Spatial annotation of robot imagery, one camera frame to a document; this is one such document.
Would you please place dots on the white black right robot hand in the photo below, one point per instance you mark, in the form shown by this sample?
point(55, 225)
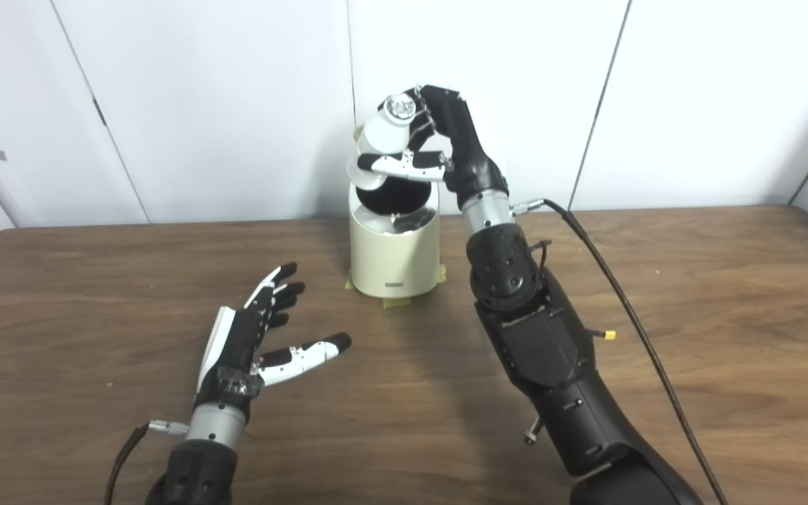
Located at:
point(463, 154)

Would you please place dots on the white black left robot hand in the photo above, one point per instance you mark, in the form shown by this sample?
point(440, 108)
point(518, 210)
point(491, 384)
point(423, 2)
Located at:
point(236, 351)

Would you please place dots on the small white plastic bottle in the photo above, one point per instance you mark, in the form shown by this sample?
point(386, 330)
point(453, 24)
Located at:
point(384, 133)

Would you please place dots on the cream round bin lid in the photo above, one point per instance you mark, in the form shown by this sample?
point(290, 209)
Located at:
point(359, 133)

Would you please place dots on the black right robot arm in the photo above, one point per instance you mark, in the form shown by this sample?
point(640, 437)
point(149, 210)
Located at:
point(551, 351)

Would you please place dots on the cream-colored cylindrical bin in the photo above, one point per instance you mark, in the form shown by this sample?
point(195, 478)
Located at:
point(393, 259)

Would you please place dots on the black wall panel hinge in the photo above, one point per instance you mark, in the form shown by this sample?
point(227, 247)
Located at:
point(99, 112)

